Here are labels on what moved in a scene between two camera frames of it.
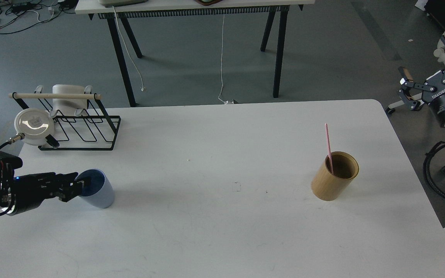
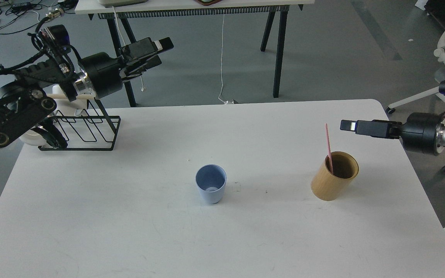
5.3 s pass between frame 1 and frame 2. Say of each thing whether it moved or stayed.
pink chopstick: stayed
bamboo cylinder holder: stayed
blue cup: moved
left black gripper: moved
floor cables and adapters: stayed
